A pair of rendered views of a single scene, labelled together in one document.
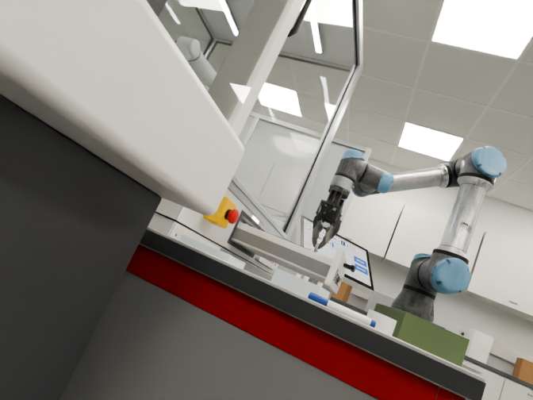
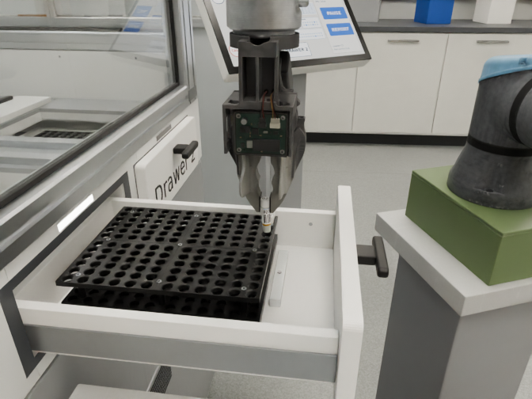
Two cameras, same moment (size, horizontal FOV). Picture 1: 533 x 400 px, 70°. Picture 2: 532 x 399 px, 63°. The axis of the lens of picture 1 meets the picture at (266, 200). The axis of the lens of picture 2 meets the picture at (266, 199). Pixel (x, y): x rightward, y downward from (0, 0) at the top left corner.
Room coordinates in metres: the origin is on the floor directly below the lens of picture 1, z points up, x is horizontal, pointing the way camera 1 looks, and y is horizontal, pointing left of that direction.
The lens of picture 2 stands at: (0.81, -0.12, 1.19)
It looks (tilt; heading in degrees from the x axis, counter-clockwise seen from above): 27 degrees down; 347
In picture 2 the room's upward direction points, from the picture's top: straight up
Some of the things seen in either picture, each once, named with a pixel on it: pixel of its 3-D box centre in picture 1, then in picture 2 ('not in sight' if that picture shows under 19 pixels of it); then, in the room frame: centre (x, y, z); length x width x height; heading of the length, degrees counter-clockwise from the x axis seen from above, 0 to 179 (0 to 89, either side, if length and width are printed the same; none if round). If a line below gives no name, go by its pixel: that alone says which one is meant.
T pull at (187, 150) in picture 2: not in sight; (184, 149); (1.60, -0.14, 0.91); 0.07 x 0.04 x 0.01; 160
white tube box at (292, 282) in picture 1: (300, 287); not in sight; (0.95, -0.17, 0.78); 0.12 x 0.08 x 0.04; 59
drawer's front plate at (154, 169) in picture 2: (270, 253); (172, 164); (1.61, -0.11, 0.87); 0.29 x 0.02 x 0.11; 160
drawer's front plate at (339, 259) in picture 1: (337, 273); (343, 275); (1.20, -0.30, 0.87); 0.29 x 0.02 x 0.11; 160
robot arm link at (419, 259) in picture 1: (426, 273); (519, 96); (1.39, -0.66, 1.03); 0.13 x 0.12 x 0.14; 179
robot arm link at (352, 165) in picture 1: (350, 167); not in sight; (1.27, -0.22, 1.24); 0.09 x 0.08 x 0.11; 89
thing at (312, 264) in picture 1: (277, 251); (176, 268); (1.27, -0.10, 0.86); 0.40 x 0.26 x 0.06; 70
